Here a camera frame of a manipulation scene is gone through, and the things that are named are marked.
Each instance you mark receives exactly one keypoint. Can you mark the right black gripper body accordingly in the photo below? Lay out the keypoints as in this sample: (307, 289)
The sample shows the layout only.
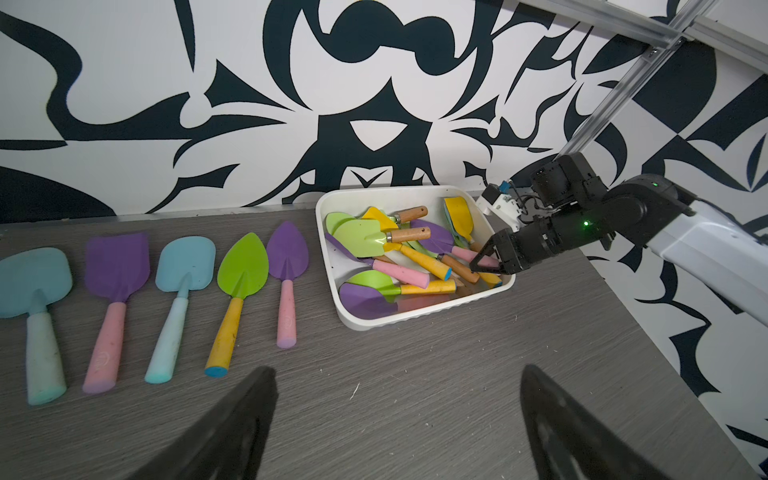
(572, 192)

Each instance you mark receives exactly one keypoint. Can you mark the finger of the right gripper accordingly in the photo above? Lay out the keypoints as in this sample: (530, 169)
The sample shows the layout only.
(493, 254)

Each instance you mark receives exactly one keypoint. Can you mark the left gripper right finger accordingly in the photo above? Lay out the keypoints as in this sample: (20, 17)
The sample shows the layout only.
(568, 442)

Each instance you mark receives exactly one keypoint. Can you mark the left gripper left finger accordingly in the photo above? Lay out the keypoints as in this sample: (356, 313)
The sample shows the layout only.
(228, 442)

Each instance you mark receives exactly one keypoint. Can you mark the white plastic storage box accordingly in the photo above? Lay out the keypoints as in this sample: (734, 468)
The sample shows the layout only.
(363, 308)

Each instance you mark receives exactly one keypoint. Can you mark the green shovel yellow handle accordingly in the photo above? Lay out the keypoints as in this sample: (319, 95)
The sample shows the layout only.
(242, 273)

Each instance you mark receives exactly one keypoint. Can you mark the blue toy shovel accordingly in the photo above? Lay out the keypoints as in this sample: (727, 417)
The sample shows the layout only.
(186, 264)

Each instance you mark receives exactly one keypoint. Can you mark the purple square shovel pink handle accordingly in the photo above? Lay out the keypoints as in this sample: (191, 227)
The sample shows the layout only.
(116, 267)

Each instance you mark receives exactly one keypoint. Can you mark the teal square shovel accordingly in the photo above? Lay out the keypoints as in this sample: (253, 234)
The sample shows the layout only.
(30, 282)

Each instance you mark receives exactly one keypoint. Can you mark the yellow toy shovel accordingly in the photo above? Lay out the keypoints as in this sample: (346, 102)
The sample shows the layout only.
(461, 220)

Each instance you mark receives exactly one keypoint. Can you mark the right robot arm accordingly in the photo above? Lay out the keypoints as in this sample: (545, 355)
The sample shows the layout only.
(648, 210)

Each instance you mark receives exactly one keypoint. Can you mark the purple shovel in box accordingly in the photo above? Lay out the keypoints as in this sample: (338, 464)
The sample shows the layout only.
(441, 241)

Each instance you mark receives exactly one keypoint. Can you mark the green shovel in box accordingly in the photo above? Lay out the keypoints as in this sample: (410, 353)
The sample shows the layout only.
(385, 285)

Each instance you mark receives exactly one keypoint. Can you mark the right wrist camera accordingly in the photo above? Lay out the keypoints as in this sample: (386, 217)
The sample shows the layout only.
(504, 202)

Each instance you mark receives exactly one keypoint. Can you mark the green shovel brown handle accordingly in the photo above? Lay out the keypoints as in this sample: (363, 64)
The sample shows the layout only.
(365, 239)

